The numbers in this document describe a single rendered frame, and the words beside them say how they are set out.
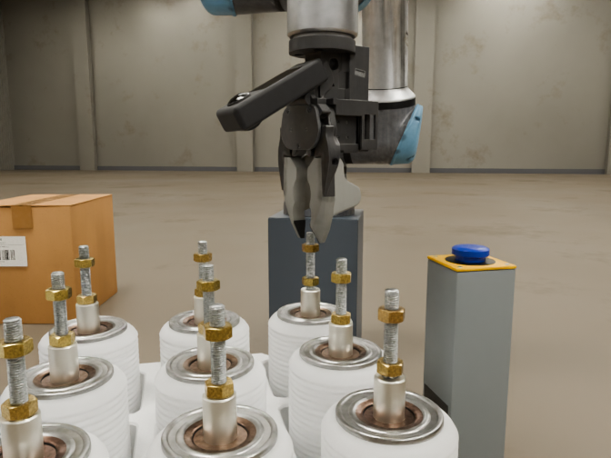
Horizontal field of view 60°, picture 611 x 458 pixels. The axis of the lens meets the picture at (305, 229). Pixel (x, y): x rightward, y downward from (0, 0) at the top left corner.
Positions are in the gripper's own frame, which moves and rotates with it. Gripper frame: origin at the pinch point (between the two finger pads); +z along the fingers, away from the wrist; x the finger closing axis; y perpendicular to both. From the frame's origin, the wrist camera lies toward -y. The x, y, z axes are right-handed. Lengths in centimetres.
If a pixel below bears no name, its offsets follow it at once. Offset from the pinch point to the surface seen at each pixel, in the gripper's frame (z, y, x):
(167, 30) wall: -215, 316, 911
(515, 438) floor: 35, 36, -4
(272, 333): 11.3, -4.1, 0.5
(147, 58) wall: -167, 287, 939
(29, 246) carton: 15, -17, 96
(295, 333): 10.5, -3.1, -2.8
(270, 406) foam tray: 17.0, -7.1, -4.3
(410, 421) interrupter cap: 9.9, -7.0, -23.4
